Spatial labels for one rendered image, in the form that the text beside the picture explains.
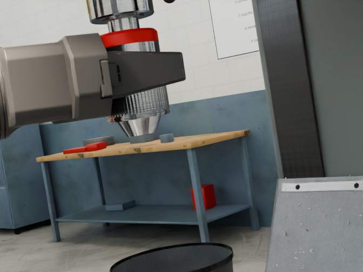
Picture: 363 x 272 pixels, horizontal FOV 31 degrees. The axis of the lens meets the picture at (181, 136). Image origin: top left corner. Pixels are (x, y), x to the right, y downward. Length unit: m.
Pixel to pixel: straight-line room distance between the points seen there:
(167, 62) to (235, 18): 5.35
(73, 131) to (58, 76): 7.22
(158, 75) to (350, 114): 0.39
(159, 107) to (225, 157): 5.55
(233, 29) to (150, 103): 5.36
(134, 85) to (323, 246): 0.42
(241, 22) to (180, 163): 1.54
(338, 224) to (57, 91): 0.46
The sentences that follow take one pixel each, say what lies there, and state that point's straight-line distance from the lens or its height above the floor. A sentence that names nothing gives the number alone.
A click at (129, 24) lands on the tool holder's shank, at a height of 1.27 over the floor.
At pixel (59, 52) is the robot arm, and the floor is 1.26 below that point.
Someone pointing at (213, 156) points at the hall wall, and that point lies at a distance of 6.11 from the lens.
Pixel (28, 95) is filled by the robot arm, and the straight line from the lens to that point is 0.42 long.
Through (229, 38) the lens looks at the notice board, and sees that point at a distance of 5.85.
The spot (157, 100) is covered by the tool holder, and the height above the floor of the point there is 1.22.
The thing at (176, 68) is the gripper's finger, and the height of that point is 1.24.
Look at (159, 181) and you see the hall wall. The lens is 6.68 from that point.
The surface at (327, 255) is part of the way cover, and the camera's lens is 0.80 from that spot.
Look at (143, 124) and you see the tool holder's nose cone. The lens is 0.47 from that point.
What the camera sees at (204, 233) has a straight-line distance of 5.29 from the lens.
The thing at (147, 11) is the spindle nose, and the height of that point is 1.28.
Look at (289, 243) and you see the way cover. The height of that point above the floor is 1.02.
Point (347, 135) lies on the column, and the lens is 0.81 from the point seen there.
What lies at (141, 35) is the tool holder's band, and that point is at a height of 1.26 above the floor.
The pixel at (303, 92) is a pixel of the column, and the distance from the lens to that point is 0.83.
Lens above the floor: 1.21
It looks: 3 degrees down
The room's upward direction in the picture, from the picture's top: 9 degrees counter-clockwise
